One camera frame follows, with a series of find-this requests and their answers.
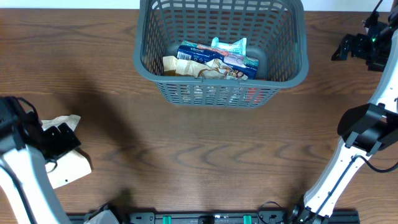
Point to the orange pasta package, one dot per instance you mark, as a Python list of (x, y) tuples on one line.
[(229, 93)]

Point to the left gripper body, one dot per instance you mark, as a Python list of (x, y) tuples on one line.
[(56, 142)]

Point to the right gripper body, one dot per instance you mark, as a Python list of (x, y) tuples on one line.
[(375, 51)]

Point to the grey plastic basket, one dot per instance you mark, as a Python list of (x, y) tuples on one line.
[(275, 34)]

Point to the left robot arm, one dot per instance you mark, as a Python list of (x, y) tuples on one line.
[(38, 156)]

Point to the small light blue packet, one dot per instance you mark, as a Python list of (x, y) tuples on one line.
[(238, 47)]

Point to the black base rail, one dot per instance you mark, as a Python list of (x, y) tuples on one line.
[(263, 216)]

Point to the blue tissue multipack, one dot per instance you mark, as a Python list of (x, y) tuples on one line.
[(204, 53)]

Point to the PanTree beige pouch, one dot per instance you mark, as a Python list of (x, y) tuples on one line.
[(214, 69)]

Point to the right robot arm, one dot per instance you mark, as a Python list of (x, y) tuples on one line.
[(363, 130)]

